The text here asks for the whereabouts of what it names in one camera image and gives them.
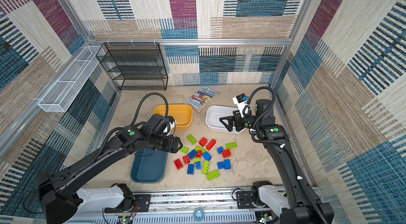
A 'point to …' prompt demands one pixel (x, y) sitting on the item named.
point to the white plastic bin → (213, 113)
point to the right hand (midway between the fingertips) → (230, 118)
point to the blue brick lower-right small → (220, 165)
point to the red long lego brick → (211, 144)
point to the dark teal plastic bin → (148, 165)
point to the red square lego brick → (203, 141)
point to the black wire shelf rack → (134, 66)
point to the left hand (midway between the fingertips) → (177, 144)
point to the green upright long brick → (206, 167)
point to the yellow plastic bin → (182, 113)
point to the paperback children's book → (200, 100)
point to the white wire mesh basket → (62, 93)
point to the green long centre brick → (197, 148)
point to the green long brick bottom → (212, 175)
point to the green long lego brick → (192, 139)
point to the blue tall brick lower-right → (227, 164)
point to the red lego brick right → (226, 153)
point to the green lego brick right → (230, 145)
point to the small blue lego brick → (220, 150)
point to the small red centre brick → (199, 154)
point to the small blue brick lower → (198, 165)
